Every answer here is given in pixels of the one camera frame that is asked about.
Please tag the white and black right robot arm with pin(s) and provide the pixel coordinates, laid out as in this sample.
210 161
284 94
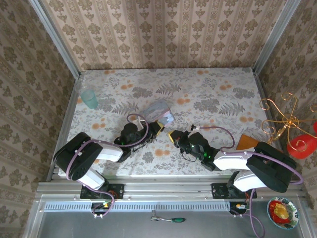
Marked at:
232 161

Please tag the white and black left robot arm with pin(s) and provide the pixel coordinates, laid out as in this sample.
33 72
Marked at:
109 151

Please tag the orange wooden board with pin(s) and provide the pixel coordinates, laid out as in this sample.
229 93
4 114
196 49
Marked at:
245 142

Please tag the green translucent plastic cup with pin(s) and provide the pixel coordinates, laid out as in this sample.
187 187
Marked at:
90 99

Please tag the red pear-shaped ornament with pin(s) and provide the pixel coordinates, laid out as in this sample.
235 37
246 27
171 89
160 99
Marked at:
301 146

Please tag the red and yellow toy food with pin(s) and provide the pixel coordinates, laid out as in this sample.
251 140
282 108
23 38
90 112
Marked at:
280 210

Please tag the floral patterned bowl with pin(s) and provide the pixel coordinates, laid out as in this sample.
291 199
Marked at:
293 218

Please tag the aluminium front rail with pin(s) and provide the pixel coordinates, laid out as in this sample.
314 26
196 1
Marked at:
168 188

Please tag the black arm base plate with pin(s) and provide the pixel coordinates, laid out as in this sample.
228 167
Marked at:
219 191
116 191

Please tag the aluminium side rail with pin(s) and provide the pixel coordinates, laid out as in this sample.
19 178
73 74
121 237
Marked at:
270 114
65 124

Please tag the aluminium frame post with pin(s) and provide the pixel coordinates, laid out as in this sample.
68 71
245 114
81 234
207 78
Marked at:
274 37
59 42

